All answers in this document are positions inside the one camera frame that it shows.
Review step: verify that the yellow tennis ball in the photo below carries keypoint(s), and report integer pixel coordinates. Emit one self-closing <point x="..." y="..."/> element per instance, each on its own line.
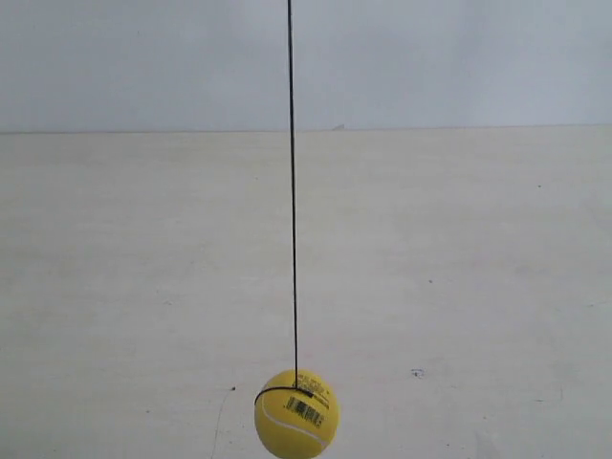
<point x="296" y="414"/>

